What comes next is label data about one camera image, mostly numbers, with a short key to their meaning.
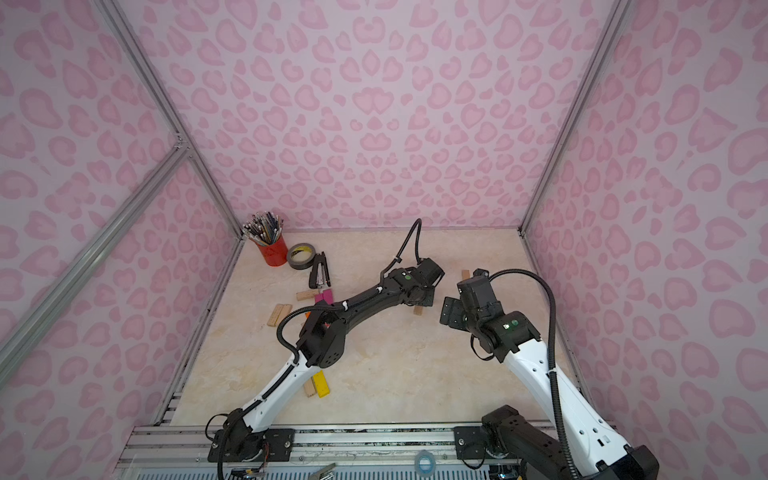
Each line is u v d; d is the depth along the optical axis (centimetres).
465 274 107
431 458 71
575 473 37
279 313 97
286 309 98
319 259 110
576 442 39
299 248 113
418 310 97
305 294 101
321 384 82
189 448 74
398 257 84
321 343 63
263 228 99
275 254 104
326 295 101
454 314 68
